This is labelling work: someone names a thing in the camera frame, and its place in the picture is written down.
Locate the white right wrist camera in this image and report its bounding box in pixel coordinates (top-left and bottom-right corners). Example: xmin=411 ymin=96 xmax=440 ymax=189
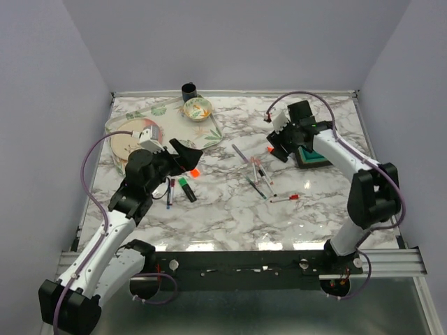
xmin=264 ymin=112 xmax=290 ymax=133

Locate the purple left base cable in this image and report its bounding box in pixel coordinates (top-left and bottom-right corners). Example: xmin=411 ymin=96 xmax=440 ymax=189
xmin=131 ymin=272 xmax=179 ymax=305

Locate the green cap black highlighter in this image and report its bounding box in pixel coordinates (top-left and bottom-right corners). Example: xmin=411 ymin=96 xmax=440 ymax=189
xmin=178 ymin=177 xmax=197 ymax=202

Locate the floral small bowl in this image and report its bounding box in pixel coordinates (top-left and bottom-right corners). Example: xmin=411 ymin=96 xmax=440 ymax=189
xmin=183 ymin=97 xmax=214 ymax=122

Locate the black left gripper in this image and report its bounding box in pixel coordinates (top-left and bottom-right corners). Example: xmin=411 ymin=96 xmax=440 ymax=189
xmin=146 ymin=138 xmax=203 ymax=194

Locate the floral leaf pattern tray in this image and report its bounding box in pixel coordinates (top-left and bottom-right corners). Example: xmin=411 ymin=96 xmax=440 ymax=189
xmin=105 ymin=97 xmax=223 ymax=153

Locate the black teal square plate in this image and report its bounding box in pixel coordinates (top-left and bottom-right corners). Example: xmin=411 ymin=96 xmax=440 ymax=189
xmin=295 ymin=147 xmax=332 ymax=169

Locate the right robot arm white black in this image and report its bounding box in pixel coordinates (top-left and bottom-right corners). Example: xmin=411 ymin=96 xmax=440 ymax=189
xmin=267 ymin=100 xmax=403 ymax=274

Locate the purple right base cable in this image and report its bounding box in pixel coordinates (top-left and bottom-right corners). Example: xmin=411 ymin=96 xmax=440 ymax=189
xmin=326 ymin=251 xmax=373 ymax=302

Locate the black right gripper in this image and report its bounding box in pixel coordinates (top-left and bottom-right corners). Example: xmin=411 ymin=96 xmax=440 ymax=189
xmin=265 ymin=118 xmax=299 ymax=160

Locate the blue red whiteboard pen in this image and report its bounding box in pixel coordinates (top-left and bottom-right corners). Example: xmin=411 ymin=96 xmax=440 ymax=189
xmin=166 ymin=179 xmax=175 ymax=209

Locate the black orange highlighter body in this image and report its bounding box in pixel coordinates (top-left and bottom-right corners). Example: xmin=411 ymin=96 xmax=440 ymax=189
xmin=268 ymin=147 xmax=288 ymax=163

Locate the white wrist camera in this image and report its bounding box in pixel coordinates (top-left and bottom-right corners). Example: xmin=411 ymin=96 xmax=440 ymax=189
xmin=264 ymin=112 xmax=290 ymax=133
xmin=131 ymin=128 xmax=164 ymax=153

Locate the peach cap white marker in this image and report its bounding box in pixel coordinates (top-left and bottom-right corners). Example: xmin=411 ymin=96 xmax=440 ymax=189
xmin=250 ymin=156 xmax=259 ymax=185

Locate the green fineliner pen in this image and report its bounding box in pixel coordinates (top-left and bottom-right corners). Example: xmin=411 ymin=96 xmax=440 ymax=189
xmin=244 ymin=175 xmax=267 ymax=200

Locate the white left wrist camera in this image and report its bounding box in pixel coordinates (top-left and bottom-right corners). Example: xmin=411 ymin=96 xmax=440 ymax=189
xmin=131 ymin=128 xmax=164 ymax=153

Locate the pink cream round plate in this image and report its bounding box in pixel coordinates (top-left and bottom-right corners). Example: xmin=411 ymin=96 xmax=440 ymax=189
xmin=110 ymin=118 xmax=163 ymax=161

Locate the orange highlighter cap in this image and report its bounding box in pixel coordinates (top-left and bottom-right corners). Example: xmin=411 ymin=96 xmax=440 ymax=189
xmin=191 ymin=169 xmax=200 ymax=178

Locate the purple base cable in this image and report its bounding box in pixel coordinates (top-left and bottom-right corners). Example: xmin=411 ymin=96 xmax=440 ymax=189
xmin=131 ymin=272 xmax=179 ymax=305
xmin=326 ymin=251 xmax=373 ymax=302

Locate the pink cap white marker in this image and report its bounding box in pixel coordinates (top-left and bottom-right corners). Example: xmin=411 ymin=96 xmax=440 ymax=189
xmin=255 ymin=158 xmax=274 ymax=185

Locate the dark blue mug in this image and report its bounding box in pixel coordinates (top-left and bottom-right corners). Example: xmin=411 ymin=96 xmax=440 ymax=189
xmin=181 ymin=82 xmax=198 ymax=103

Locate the grey purple marker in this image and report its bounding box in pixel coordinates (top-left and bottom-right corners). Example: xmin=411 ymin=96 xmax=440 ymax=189
xmin=232 ymin=144 xmax=250 ymax=164

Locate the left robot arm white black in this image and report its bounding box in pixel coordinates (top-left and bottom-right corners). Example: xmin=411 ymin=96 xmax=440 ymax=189
xmin=38 ymin=135 xmax=203 ymax=334

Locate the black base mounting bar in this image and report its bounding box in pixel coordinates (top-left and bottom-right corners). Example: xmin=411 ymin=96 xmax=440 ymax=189
xmin=141 ymin=250 xmax=363 ymax=292

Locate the aluminium frame rail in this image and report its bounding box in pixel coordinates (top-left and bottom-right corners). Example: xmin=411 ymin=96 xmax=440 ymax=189
xmin=363 ymin=248 xmax=427 ymax=278

